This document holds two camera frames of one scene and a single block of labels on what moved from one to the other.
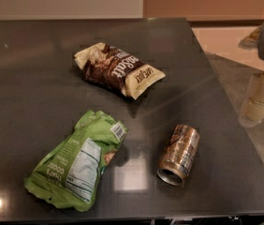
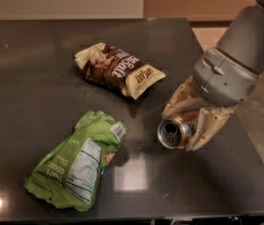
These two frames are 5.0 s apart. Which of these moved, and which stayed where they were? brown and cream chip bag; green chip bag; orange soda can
Moved: orange soda can
Stayed: green chip bag; brown and cream chip bag
